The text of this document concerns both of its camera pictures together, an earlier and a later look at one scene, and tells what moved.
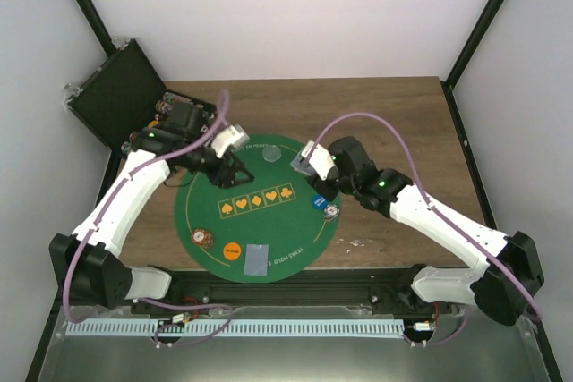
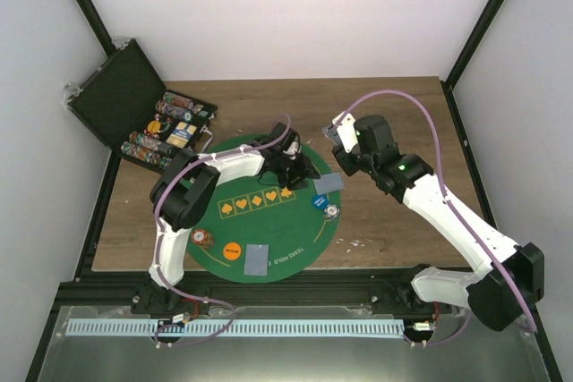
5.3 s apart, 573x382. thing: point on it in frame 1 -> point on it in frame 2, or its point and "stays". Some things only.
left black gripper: [226, 181] -> [303, 168]
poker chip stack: [331, 212] stays
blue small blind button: [319, 201] stays
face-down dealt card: [256, 259] stays
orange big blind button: [232, 250] stays
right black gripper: [320, 190] -> [348, 167]
